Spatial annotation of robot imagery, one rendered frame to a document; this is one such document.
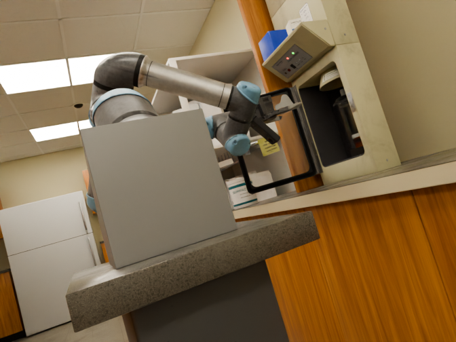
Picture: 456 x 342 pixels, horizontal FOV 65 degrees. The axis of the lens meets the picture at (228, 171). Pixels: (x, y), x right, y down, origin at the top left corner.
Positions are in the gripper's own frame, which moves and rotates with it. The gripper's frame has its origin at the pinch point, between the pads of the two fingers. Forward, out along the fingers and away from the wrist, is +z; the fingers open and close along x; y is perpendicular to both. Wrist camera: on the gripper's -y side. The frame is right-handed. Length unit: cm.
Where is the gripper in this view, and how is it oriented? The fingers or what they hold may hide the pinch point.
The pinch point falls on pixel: (292, 111)
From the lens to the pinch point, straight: 136.4
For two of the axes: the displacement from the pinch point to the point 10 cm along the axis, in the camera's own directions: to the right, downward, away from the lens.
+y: -3.3, -9.4, 0.7
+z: 8.8, -2.8, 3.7
